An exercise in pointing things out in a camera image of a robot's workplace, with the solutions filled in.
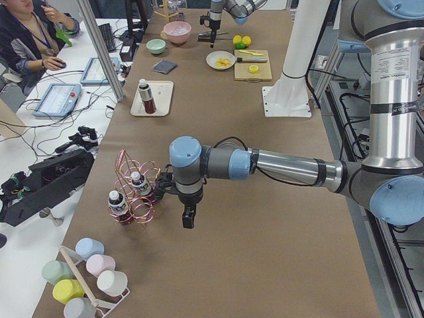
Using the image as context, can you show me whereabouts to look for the cream rabbit tray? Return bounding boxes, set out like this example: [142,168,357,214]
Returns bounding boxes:
[130,81,174,117]

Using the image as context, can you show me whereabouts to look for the pink cup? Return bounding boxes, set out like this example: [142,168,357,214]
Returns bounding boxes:
[85,254,116,278]

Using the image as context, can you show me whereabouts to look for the tea bottle on tray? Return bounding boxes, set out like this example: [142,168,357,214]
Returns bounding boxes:
[138,78,156,115]

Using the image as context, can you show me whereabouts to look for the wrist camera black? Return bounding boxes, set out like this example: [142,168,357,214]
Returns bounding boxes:
[154,164,177,201]
[199,15,210,27]

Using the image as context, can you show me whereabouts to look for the grey cup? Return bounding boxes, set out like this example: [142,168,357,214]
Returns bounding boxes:
[64,297,96,318]

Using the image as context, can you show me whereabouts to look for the mint green bowl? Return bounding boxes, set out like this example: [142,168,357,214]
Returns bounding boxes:
[146,38,166,55]

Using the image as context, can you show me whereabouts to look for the grey folded cloth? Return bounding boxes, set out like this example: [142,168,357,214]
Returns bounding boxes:
[153,60,177,74]

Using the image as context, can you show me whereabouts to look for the wooden rack handle rod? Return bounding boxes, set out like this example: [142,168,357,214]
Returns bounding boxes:
[58,245,99,308]

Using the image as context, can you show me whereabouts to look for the black keyboard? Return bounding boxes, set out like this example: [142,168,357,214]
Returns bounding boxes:
[98,23,116,52]

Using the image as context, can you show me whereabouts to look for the yellow lemon upper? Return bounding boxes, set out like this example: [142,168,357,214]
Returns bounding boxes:
[233,34,242,46]

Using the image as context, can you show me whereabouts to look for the tea bottle rack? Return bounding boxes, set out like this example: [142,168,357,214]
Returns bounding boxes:
[108,190,133,225]
[131,171,155,203]

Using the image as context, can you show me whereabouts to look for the blue cup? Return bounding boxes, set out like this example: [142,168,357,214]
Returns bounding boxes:
[76,237,105,260]

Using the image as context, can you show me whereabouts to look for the yellow lemon lower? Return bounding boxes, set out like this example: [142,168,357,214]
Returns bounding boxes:
[242,36,252,47]

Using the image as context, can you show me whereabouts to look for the blue teach pendant near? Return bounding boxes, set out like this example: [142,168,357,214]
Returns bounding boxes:
[32,83,81,118]

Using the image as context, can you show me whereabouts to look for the blue teach pendant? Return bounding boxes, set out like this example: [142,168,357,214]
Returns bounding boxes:
[79,57,109,86]
[32,83,81,118]

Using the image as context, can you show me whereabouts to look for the mint cup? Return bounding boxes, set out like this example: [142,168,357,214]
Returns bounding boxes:
[42,260,74,286]

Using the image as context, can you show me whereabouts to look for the blue teach pendant far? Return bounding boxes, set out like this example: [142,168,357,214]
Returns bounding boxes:
[79,57,109,86]

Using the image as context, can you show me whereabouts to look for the wooden glass stand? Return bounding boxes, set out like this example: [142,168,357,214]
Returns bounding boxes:
[153,0,187,22]

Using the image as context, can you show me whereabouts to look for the copper wire bottle rack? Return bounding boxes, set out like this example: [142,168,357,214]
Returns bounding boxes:
[108,149,160,226]

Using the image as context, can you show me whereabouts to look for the black equipment case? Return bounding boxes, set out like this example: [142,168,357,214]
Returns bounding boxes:
[1,149,94,227]

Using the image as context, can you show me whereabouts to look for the white cup rack frame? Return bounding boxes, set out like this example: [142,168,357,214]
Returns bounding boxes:
[67,247,130,317]

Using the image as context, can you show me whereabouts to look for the white cup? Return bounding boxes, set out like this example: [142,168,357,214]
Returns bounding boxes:
[97,270,128,297]

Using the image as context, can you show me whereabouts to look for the seated person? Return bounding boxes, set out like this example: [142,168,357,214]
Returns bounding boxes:
[1,1,80,96]

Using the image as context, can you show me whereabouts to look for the yellow lemon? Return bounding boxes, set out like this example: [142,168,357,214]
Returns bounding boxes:
[242,36,252,47]
[233,34,242,46]

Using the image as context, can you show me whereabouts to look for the aluminium frame post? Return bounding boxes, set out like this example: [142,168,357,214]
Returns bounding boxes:
[77,0,125,102]

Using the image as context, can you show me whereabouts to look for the yellow cup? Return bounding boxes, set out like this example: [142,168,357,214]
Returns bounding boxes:
[52,279,85,305]

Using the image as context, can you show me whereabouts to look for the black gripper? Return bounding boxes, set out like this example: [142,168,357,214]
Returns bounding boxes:
[175,180,203,212]
[209,19,221,32]

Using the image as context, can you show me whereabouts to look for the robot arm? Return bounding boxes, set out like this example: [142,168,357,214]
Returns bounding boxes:
[170,1,423,229]
[207,0,268,32]

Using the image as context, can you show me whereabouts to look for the bamboo cutting board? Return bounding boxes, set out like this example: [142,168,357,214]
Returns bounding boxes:
[234,50,272,81]

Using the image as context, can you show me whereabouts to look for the half lemon slice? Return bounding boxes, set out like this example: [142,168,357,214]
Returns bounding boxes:
[248,65,259,74]

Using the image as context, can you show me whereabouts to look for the tea bottle upper rack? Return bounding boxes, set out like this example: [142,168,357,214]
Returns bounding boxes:
[131,171,155,203]

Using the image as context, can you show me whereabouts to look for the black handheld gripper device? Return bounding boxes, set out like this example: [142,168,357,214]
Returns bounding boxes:
[55,126,99,154]

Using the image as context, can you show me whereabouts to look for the green lime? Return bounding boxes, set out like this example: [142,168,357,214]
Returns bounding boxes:
[235,42,246,50]

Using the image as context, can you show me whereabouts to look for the pink bowl with ice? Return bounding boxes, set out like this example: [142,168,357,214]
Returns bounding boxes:
[163,21,191,44]

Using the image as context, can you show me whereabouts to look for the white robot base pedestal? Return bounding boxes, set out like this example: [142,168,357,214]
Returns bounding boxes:
[262,0,331,118]

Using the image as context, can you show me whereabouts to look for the steel ice scoop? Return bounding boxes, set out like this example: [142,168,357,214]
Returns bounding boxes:
[197,31,229,42]

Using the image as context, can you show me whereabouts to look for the tea bottle lower rack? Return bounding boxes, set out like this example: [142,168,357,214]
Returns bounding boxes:
[108,190,133,225]

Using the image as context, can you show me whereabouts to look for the white round plate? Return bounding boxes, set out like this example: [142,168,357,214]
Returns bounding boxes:
[206,50,236,70]

